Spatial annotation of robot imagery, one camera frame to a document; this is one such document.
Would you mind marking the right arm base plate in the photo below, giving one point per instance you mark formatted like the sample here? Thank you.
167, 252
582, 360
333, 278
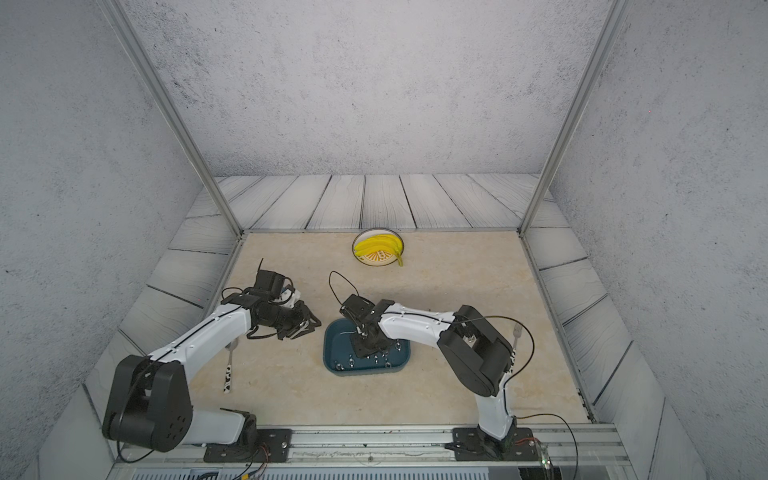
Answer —
495, 445

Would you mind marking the teal plastic storage box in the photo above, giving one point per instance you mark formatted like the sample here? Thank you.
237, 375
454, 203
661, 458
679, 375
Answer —
340, 358

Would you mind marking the fork with patterned handle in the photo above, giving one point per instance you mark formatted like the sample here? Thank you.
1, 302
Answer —
517, 333

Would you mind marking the yellow banana bunch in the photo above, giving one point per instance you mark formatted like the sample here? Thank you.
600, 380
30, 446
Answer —
379, 246

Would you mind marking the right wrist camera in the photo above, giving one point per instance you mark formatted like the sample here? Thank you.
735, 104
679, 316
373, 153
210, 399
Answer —
358, 310

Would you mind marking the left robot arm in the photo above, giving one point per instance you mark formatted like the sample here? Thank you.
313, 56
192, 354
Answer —
149, 404

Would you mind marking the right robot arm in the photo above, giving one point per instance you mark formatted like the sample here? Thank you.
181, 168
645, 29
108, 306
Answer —
478, 354

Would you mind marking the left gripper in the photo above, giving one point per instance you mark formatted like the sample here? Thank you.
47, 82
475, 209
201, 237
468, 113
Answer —
303, 315

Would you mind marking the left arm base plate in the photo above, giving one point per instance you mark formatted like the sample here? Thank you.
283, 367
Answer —
258, 446

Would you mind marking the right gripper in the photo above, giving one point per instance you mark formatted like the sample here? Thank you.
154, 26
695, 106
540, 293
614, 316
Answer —
360, 351

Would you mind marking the right frame post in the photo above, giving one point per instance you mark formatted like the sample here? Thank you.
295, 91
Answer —
596, 63

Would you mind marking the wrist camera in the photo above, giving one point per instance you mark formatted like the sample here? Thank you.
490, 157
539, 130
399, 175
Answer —
275, 288
358, 310

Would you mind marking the frame post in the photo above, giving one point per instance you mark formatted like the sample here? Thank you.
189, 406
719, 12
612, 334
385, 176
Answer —
596, 63
132, 45

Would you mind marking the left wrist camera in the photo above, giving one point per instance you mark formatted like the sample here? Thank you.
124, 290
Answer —
275, 288

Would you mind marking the spoon with patterned handle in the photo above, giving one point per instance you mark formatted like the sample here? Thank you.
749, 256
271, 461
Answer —
227, 387

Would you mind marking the left frame post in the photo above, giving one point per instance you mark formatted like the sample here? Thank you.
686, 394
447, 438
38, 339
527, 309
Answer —
132, 45

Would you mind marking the aluminium mounting rail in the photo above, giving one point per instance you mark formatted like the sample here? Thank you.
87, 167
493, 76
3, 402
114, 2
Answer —
544, 451

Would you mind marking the round patterned plate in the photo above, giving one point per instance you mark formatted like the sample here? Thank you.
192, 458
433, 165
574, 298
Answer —
378, 246

